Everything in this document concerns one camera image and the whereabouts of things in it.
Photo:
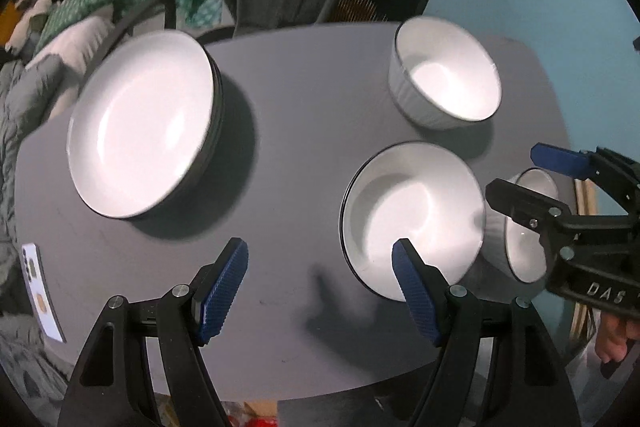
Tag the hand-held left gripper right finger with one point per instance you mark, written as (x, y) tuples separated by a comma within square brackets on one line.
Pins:
[(417, 292)]

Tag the beige clothes pile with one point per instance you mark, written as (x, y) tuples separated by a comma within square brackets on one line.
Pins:
[(30, 22)]

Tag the light grey blanket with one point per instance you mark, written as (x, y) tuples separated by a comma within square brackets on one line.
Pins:
[(75, 42)]

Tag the person's right hand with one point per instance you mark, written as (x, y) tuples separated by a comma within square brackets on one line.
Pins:
[(615, 339)]

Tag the white smartphone with stickers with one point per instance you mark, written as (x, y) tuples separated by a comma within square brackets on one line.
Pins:
[(42, 292)]

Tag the grey quilted duvet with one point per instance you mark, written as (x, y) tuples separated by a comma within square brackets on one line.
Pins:
[(20, 147)]

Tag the wooden frame strip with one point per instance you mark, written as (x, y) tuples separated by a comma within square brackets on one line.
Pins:
[(582, 297)]

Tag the white bowl ribbed grey outside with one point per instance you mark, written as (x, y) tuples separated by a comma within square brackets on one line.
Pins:
[(400, 207), (450, 92), (525, 259)]

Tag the clear plastic bag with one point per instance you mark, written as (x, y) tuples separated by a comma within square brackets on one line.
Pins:
[(585, 387)]

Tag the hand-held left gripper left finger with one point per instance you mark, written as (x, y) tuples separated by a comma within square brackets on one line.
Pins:
[(222, 292)]

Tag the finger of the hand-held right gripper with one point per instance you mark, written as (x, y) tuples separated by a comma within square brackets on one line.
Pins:
[(557, 159), (525, 212)]

